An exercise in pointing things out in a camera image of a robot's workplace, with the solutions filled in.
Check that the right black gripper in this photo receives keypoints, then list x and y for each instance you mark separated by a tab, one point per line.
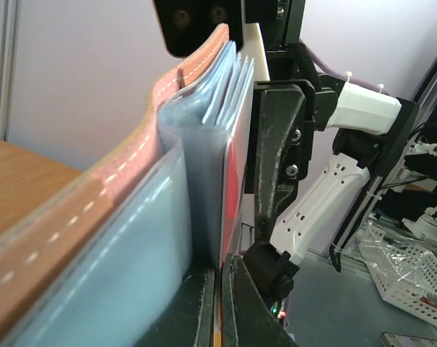
279	109

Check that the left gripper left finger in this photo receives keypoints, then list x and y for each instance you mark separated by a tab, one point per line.
188	319

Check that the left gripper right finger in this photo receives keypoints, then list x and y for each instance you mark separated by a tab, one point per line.
246	320

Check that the pink leather card holder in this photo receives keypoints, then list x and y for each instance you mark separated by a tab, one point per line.
99	262

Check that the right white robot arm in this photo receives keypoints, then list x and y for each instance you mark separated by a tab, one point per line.
316	140

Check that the right small circuit board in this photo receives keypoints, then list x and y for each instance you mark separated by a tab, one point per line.
278	310

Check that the smartphone on grey desk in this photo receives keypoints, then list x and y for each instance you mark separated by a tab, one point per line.
409	336

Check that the white perforated metal basket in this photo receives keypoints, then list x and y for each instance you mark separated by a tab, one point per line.
404	271

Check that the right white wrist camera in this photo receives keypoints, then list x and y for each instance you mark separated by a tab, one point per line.
186	25

